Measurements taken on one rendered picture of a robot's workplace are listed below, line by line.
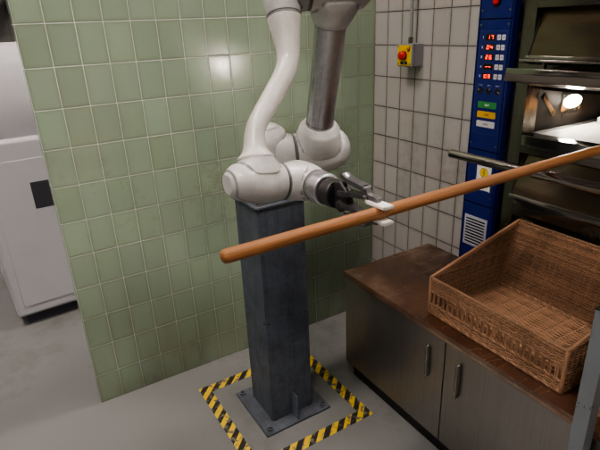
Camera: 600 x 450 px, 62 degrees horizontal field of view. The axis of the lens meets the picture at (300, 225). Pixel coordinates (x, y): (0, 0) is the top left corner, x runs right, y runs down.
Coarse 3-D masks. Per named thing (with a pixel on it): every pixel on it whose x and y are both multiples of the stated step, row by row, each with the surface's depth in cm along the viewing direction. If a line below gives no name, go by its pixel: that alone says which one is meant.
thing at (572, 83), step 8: (504, 80) 178; (512, 80) 175; (520, 80) 172; (528, 80) 170; (536, 80) 167; (544, 80) 165; (552, 80) 163; (560, 80) 160; (568, 80) 158; (576, 80) 156; (584, 80) 154; (592, 80) 152; (576, 88) 172; (584, 88) 165; (592, 88) 159
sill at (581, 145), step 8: (528, 136) 191; (536, 136) 190; (544, 136) 189; (552, 136) 188; (528, 144) 192; (536, 144) 189; (544, 144) 186; (552, 144) 183; (560, 144) 181; (568, 144) 178; (576, 144) 176; (584, 144) 175; (592, 144) 174; (568, 152) 179
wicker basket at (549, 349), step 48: (528, 240) 195; (576, 240) 180; (432, 288) 184; (480, 288) 201; (528, 288) 195; (576, 288) 179; (480, 336) 167; (528, 336) 150; (576, 336) 170; (576, 384) 148
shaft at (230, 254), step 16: (544, 160) 146; (560, 160) 148; (576, 160) 152; (496, 176) 134; (512, 176) 137; (432, 192) 123; (448, 192) 125; (464, 192) 128; (400, 208) 117; (320, 224) 107; (336, 224) 108; (352, 224) 111; (256, 240) 100; (272, 240) 101; (288, 240) 102; (304, 240) 105; (224, 256) 96; (240, 256) 97
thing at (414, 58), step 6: (402, 48) 228; (414, 48) 223; (420, 48) 225; (408, 54) 225; (414, 54) 224; (420, 54) 226; (402, 60) 229; (408, 60) 226; (414, 60) 225; (420, 60) 227; (402, 66) 231; (408, 66) 227; (414, 66) 227
